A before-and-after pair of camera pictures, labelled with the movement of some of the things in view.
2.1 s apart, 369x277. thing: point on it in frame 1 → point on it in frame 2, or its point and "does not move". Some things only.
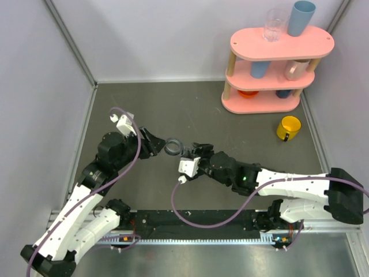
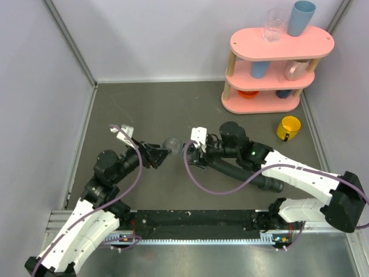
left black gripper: [150, 145] → [153, 155]
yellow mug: [288, 128] does not move
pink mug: [296, 69] does not move
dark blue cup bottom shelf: [283, 93] does not move
